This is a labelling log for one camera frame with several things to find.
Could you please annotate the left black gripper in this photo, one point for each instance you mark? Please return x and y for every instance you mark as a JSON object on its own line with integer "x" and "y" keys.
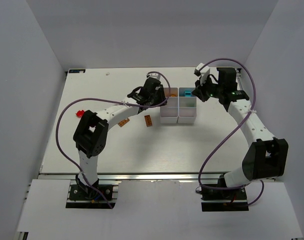
{"x": 159, "y": 95}

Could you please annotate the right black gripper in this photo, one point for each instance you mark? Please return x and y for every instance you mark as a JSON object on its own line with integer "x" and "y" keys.
{"x": 200, "y": 91}

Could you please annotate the teal rounded lego brick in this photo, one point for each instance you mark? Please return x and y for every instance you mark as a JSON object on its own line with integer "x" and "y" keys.
{"x": 187, "y": 93}

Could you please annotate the small red lego piece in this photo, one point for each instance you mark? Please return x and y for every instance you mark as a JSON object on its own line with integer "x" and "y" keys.
{"x": 80, "y": 113}

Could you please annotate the lime green small lego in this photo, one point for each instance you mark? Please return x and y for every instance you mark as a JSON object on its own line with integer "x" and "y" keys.
{"x": 190, "y": 104}

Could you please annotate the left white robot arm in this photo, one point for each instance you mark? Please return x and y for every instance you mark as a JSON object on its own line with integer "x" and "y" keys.
{"x": 91, "y": 133}

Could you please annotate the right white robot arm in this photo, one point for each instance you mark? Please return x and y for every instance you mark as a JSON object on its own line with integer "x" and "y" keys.
{"x": 267, "y": 155}

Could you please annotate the white right divided container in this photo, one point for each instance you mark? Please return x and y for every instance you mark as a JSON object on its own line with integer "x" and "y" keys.
{"x": 187, "y": 115}

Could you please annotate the brown lego plate upside down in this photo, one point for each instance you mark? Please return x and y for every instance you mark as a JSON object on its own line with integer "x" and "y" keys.
{"x": 148, "y": 120}

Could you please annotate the brown 2x4 lego plate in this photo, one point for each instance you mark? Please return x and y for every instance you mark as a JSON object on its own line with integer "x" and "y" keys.
{"x": 123, "y": 122}

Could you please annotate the blue table label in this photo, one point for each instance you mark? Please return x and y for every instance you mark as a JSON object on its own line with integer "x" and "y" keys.
{"x": 78, "y": 71}

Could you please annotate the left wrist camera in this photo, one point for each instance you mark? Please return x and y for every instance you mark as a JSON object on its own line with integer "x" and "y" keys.
{"x": 154, "y": 75}

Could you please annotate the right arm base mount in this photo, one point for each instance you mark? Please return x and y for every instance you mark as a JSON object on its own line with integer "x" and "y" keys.
{"x": 223, "y": 200}

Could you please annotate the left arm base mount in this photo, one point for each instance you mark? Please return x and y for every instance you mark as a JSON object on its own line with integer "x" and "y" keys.
{"x": 79, "y": 199}

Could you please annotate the aluminium table rail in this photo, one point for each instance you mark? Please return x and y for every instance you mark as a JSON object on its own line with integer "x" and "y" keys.
{"x": 126, "y": 176}

